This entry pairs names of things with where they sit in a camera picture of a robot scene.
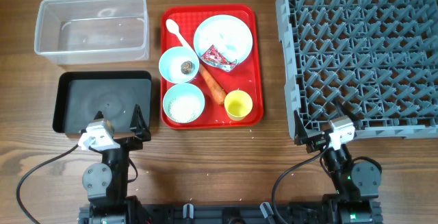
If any red snack wrapper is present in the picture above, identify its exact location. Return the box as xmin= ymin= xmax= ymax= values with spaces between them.
xmin=201 ymin=45 xmax=237 ymax=72

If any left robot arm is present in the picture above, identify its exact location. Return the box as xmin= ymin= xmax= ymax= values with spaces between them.
xmin=78 ymin=105 xmax=152 ymax=224

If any light blue bowl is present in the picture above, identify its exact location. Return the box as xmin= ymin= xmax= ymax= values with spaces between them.
xmin=159 ymin=47 xmax=200 ymax=84

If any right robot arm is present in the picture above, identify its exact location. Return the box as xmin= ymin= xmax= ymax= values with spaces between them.
xmin=288 ymin=99 xmax=383 ymax=224

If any orange carrot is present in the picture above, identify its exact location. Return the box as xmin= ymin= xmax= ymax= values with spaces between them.
xmin=198 ymin=64 xmax=227 ymax=105

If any red serving tray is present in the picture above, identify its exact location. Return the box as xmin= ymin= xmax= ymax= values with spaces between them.
xmin=161 ymin=4 xmax=263 ymax=130

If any white plastic spoon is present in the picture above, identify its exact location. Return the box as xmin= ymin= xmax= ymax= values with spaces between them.
xmin=166 ymin=19 xmax=192 ymax=49

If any light blue plate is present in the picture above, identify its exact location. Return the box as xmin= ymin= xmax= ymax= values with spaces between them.
xmin=193 ymin=14 xmax=253 ymax=64

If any green bowl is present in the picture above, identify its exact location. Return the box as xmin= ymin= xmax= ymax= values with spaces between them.
xmin=162 ymin=83 xmax=205 ymax=122

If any brown mushroom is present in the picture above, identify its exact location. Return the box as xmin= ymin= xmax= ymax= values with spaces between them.
xmin=181 ymin=60 xmax=194 ymax=75

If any clear plastic bin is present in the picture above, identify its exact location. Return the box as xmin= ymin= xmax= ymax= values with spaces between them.
xmin=34 ymin=0 xmax=150 ymax=65

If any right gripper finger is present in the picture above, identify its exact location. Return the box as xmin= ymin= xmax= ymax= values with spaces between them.
xmin=333 ymin=99 xmax=361 ymax=129
xmin=294 ymin=110 xmax=307 ymax=137

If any black waste tray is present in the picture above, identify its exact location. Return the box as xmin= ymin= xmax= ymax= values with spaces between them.
xmin=52 ymin=71 xmax=152 ymax=134

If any white rice pile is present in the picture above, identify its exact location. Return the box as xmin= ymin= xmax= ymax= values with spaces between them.
xmin=168 ymin=96 xmax=201 ymax=123

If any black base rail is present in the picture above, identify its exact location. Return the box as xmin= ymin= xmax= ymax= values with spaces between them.
xmin=77 ymin=201 xmax=383 ymax=224

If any yellow cup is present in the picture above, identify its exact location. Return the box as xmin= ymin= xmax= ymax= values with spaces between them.
xmin=224 ymin=90 xmax=253 ymax=121

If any grey dishwasher rack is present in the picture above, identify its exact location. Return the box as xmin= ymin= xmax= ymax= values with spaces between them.
xmin=275 ymin=0 xmax=437 ymax=139

